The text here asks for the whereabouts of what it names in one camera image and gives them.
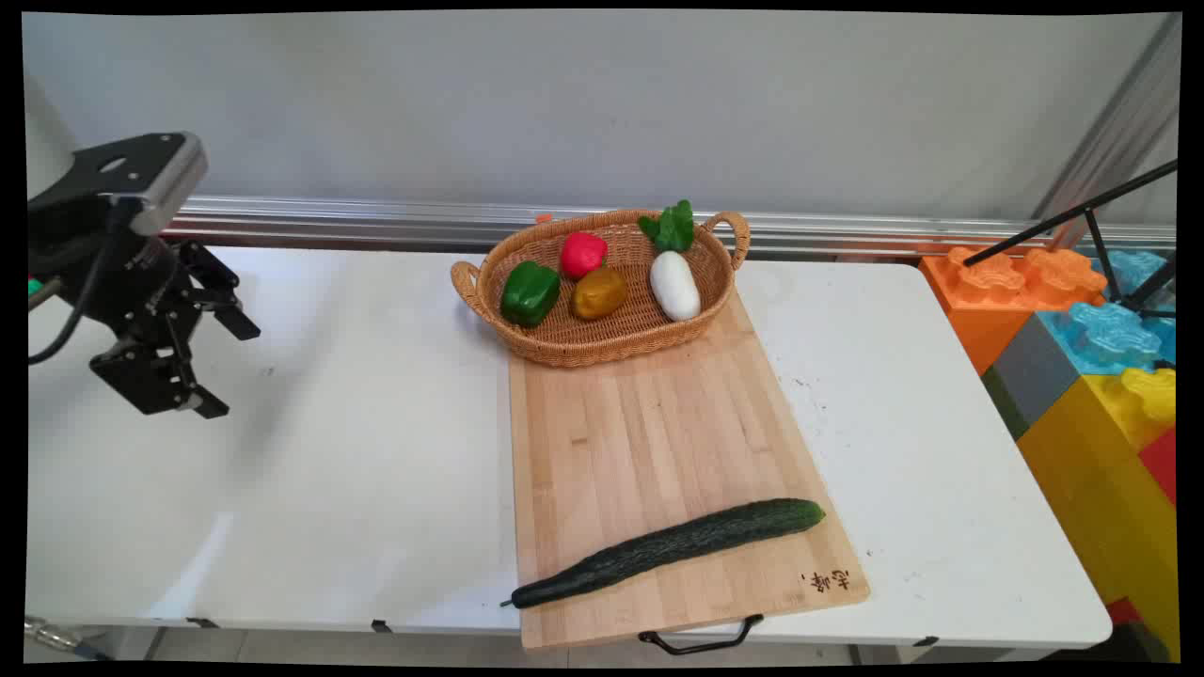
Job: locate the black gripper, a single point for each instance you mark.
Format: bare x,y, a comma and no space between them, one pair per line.
113,282

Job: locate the long dark green cucumber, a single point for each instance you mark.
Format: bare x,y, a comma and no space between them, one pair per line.
668,545

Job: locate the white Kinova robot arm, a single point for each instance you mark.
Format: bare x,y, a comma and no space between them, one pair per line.
45,141

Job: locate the green bell pepper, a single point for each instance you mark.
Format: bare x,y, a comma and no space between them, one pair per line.
530,292

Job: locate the red bell pepper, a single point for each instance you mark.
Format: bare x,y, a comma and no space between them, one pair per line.
582,254

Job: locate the yellow bell pepper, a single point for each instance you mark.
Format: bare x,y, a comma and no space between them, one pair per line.
598,293

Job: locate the woven wicker basket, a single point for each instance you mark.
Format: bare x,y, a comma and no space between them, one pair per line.
602,324

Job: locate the wooden cutting board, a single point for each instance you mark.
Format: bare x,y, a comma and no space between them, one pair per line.
658,442

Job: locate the white radish with green leaves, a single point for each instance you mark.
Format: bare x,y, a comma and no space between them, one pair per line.
674,284

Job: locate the orange giant building block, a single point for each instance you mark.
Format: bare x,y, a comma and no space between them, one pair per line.
983,310

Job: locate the grey giant building block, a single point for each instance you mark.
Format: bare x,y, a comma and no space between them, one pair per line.
1035,371

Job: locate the black tripod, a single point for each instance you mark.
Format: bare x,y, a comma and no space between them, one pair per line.
1091,209

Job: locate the blue giant building block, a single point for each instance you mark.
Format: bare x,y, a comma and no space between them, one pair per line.
1110,334

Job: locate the yellow giant building block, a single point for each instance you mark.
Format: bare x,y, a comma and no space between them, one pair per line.
1101,489

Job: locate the red giant building block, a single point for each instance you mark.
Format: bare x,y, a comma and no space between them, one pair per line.
1162,463

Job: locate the wrist camera with black bracket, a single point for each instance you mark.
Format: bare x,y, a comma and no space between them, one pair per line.
132,179

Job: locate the aluminium rail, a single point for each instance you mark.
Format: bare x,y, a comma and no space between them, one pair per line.
847,230

